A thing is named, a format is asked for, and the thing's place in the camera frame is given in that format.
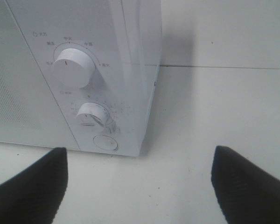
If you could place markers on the white microwave oven body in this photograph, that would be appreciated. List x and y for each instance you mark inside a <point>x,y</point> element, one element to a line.
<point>122,37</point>

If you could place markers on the white upper power knob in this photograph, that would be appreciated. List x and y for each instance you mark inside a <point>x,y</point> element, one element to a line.
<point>73,68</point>

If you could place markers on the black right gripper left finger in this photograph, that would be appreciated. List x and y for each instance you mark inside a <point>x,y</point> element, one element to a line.
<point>34,195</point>

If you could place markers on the round white door button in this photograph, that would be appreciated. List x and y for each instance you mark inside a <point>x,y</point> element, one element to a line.
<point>105,142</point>

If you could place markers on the white microwave door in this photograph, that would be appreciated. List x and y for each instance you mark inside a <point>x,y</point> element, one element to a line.
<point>29,114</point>

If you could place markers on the white timer knob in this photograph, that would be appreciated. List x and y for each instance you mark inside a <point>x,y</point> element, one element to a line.
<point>93,115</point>

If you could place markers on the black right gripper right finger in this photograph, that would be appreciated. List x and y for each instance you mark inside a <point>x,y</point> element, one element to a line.
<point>245,193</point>

